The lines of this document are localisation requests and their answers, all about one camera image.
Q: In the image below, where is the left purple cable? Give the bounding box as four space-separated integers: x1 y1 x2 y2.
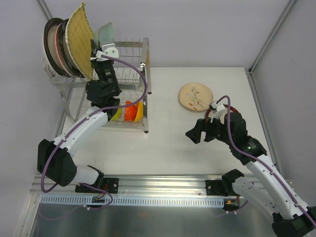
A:
40 54 148 212

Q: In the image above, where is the aluminium mounting rail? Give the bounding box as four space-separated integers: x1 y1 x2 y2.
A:
29 174 272 200

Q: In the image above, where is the beige oval floral plate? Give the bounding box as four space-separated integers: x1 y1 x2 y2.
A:
179 83 214 112

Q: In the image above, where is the cream plate with red rim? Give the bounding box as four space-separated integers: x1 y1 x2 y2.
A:
205 104 238 119

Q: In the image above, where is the steel two-tier dish rack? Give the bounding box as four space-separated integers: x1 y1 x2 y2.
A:
43 38 152 134

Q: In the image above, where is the teal square plate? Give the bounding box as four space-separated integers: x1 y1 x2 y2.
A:
93 22 114 46

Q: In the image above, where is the cream plate dark patterned rim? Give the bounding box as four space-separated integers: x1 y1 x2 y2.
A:
59 19 83 78

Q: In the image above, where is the lime green bowl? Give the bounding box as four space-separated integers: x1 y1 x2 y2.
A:
111 108 122 121

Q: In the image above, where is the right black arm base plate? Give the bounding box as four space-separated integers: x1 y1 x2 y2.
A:
205 180 225 196

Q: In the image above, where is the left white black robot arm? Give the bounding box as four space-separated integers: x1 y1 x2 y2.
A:
37 41 121 193

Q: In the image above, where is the yellow woven bamboo mat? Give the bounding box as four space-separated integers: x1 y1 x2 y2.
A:
65 2 94 80

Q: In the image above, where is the white slotted cable duct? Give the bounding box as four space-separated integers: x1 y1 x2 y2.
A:
39 195 225 207

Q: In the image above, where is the pink and cream floral plate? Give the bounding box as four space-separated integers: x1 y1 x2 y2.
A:
55 24 72 77

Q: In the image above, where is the cream plate with metallic rim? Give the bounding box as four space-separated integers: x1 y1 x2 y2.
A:
43 18 69 77

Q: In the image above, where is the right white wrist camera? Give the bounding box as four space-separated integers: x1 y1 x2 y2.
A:
209 101 228 124

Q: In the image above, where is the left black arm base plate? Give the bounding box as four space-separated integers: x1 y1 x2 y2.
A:
75 177 119 194

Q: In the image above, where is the yellow orange bowl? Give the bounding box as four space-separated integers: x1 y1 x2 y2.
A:
133 101 144 122

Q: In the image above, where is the red orange bowl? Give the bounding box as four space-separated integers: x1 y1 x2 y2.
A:
124 101 138 121

